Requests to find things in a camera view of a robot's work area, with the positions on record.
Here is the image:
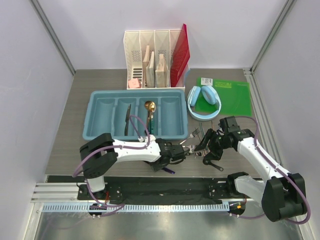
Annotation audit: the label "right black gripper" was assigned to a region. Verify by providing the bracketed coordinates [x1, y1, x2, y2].
[194, 128, 232, 161]

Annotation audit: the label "purple handled utensil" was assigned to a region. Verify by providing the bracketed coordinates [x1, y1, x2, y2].
[162, 167, 176, 175]

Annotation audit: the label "blue plastic cutlery tray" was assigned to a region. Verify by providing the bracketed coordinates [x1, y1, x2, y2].
[82, 89, 188, 141]

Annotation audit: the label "gold spoon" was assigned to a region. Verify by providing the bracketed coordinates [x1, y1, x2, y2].
[144, 100, 156, 133]

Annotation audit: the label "black knife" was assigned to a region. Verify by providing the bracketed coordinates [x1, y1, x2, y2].
[124, 104, 131, 136]

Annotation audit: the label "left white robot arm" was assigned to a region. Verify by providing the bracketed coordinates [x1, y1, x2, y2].
[73, 133, 190, 200]

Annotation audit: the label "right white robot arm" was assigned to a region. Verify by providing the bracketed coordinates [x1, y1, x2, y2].
[194, 116, 311, 225]

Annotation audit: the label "silver fork right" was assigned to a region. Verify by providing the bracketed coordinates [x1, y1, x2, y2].
[192, 150, 209, 157]

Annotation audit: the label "black measuring spoon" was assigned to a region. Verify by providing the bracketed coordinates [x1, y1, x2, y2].
[202, 160, 224, 172]

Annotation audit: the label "silver fork upper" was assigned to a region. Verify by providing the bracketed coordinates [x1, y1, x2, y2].
[179, 128, 200, 145]

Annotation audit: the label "blue headphones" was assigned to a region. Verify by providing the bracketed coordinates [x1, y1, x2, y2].
[187, 85, 222, 122]

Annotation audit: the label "green cutting mat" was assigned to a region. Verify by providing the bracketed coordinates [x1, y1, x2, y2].
[196, 77, 252, 117]

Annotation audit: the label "wooden board right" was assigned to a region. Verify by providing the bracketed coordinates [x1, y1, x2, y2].
[155, 54, 167, 88]

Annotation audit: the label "pink cube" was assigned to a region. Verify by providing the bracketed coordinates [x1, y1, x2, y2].
[128, 78, 141, 89]

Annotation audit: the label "wooden board middle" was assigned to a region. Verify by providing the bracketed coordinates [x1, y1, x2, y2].
[146, 51, 156, 88]

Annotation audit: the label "light wooden board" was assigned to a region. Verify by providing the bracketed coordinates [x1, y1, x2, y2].
[142, 45, 150, 87]

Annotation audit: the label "white file organizer rack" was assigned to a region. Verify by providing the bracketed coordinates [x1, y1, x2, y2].
[123, 29, 180, 90]

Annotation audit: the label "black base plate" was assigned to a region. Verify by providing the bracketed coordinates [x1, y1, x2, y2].
[93, 176, 246, 206]

